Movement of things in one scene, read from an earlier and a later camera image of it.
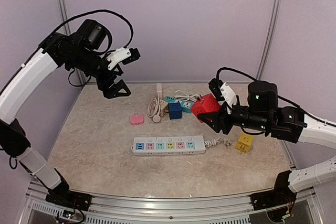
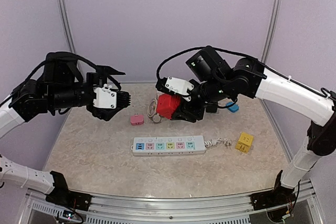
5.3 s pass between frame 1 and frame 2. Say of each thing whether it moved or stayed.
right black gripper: moved
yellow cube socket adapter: stayed
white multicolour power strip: stayed
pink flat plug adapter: stayed
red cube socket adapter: moved
